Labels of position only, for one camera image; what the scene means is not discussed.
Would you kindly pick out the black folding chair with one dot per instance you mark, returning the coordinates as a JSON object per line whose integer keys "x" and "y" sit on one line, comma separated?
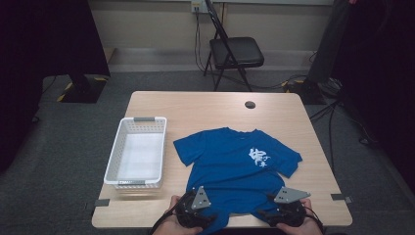
{"x": 236, "y": 50}

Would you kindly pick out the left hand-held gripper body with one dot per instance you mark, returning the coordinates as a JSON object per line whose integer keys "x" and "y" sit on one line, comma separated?
{"x": 192, "y": 207}

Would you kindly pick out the blue t-shirt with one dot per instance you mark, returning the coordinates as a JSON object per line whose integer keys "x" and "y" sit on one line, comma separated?
{"x": 228, "y": 169}

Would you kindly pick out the black round table grommet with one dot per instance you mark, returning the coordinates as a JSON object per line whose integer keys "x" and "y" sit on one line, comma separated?
{"x": 250, "y": 105}

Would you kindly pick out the grey tape strip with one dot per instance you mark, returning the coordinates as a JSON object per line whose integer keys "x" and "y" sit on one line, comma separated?
{"x": 101, "y": 202}
{"x": 341, "y": 197}

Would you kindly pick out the grey hanging cloth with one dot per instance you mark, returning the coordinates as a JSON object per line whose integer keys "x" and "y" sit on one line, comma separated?
{"x": 329, "y": 42}

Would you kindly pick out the white plastic basket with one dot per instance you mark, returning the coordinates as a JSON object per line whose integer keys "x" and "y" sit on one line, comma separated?
{"x": 138, "y": 153}

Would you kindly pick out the person's left hand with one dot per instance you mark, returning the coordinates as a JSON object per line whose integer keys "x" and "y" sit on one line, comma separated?
{"x": 169, "y": 226}

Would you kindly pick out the person's right hand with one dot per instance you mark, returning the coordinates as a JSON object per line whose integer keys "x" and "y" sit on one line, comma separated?
{"x": 305, "y": 226}

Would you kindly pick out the dark curtain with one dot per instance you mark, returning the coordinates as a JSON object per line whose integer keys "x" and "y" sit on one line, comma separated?
{"x": 381, "y": 65}

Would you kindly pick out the black stand base yellow tape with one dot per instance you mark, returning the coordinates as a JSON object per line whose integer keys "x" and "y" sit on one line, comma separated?
{"x": 83, "y": 91}

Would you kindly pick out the black curtain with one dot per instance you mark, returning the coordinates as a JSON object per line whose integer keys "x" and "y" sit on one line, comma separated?
{"x": 39, "y": 49}

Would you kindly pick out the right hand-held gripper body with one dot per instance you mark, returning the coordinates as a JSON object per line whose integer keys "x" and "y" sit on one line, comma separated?
{"x": 290, "y": 209}

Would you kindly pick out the black box with yellow tape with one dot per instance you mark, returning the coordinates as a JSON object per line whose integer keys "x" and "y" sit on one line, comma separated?
{"x": 305, "y": 91}

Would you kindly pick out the white wall outlet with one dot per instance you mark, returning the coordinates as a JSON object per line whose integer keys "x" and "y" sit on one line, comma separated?
{"x": 196, "y": 6}

